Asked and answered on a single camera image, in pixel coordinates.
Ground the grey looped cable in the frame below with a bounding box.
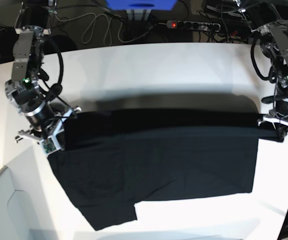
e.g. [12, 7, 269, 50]
[80, 12, 152, 47]

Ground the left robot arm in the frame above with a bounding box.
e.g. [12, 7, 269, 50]
[236, 0, 288, 142]

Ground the blue box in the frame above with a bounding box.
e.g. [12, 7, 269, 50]
[106, 0, 177, 11]

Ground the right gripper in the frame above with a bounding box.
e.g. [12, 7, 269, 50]
[15, 101, 82, 150]

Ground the grey panel at table corner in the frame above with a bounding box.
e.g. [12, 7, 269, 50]
[0, 166, 77, 240]

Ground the black T-shirt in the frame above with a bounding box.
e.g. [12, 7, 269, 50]
[48, 109, 284, 231]

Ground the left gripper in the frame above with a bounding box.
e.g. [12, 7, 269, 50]
[257, 96, 288, 143]

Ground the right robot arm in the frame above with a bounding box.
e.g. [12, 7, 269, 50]
[4, 0, 81, 155]

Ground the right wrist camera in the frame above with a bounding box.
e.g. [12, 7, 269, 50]
[40, 138, 59, 156]

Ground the black power strip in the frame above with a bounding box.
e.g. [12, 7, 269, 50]
[166, 20, 221, 33]

